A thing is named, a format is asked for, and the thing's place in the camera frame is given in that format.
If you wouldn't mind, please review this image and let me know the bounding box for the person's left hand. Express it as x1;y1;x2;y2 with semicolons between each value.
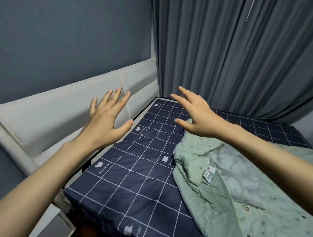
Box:
79;87;134;150

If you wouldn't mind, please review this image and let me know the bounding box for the person's right hand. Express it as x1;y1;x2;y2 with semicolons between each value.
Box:
170;86;233;139

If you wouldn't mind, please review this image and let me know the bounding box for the person's right forearm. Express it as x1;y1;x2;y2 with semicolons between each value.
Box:
226;123;313;204

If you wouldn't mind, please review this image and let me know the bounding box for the person's left forearm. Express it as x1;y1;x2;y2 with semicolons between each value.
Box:
0;137;99;221

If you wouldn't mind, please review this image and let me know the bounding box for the white padded headboard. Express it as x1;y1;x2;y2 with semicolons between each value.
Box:
0;58;160;210

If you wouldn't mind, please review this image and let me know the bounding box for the navy checked bed sheet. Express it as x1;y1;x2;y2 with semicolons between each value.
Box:
63;98;312;237

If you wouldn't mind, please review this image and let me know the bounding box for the white care label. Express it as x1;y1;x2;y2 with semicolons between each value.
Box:
201;160;220;184

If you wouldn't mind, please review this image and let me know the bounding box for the grey curtain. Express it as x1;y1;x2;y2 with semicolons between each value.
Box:
152;0;313;127

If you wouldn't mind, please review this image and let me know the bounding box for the light green quilt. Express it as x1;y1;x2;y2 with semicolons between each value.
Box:
172;118;313;237

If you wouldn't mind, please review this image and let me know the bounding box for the white grey nightstand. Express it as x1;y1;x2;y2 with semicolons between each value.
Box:
31;204;77;237

